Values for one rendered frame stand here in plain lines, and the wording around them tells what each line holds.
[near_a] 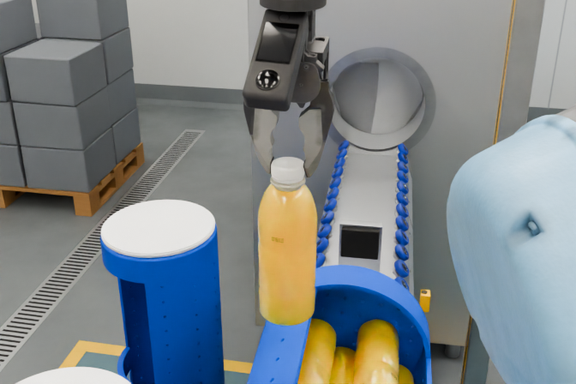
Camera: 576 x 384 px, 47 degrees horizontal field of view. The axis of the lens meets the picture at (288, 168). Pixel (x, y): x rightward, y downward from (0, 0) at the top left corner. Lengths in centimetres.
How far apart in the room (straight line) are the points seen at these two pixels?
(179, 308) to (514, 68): 95
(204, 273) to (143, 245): 16
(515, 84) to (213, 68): 424
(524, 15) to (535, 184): 129
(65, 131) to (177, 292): 236
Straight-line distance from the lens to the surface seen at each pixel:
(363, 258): 159
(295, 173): 76
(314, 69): 72
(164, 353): 172
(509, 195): 27
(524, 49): 157
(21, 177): 414
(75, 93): 378
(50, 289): 344
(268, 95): 65
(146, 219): 172
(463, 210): 31
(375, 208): 198
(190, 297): 165
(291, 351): 98
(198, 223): 167
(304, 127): 75
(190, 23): 560
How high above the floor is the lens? 184
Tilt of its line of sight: 24 degrees down
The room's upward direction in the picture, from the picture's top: straight up
